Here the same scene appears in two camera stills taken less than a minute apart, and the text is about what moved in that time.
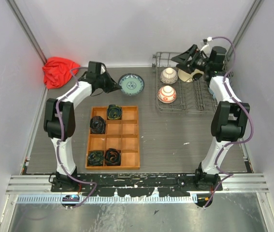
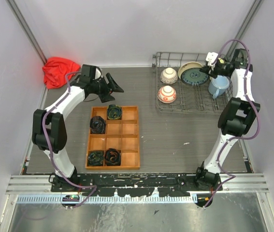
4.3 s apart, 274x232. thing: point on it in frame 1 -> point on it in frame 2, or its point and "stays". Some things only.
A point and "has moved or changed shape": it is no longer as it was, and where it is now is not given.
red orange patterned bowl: (166, 94) stays
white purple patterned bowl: (168, 76) stays
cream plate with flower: (187, 77) has moved or changed shape
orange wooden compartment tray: (121, 134) stays
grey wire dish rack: (174, 95) stays
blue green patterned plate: (131, 84) -> (194, 76)
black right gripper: (181, 59) -> (207, 70)
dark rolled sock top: (114, 112) stays
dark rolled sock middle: (97, 125) stays
